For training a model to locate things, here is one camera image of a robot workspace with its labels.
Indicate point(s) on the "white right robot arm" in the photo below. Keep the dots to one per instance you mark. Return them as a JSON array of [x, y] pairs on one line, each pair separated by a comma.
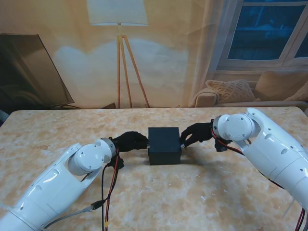
[[264, 146]]

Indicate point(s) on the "dark grey chair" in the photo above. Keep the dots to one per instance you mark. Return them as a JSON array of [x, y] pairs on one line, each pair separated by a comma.
[[2, 116]]

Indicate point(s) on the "black flat television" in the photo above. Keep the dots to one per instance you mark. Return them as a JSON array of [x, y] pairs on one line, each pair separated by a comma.
[[24, 72]]

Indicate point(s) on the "tan plain cushion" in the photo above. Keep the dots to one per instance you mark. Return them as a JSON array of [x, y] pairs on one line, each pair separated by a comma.
[[300, 95], [272, 86]]

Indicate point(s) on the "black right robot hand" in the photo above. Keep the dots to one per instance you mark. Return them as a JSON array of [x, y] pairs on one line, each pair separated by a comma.
[[197, 134]]

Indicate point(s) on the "sheer beige curtain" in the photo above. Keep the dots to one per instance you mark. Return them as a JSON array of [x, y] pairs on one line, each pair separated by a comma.
[[209, 36]]

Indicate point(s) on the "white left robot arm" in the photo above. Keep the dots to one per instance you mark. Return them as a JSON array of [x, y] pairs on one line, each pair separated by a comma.
[[60, 178]]

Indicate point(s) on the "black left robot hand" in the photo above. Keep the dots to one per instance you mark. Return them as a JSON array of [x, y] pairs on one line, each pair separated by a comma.
[[131, 142]]

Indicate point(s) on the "black gift box lid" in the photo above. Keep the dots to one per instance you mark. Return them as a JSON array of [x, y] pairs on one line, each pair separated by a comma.
[[163, 140]]

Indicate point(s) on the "beige sofa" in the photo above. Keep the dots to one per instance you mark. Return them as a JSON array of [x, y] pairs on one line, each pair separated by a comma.
[[204, 96]]

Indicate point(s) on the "knitted beige cushion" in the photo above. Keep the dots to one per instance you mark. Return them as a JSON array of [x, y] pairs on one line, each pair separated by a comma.
[[231, 90]]

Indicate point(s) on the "tripod floor lamp white shade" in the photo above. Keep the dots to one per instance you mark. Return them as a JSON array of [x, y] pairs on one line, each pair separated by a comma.
[[118, 12]]

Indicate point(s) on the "window with white frame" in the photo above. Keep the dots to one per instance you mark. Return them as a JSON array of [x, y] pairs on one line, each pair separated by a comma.
[[260, 31]]

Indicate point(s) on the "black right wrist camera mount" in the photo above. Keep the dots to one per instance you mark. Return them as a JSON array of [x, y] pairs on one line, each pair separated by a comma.
[[220, 146]]

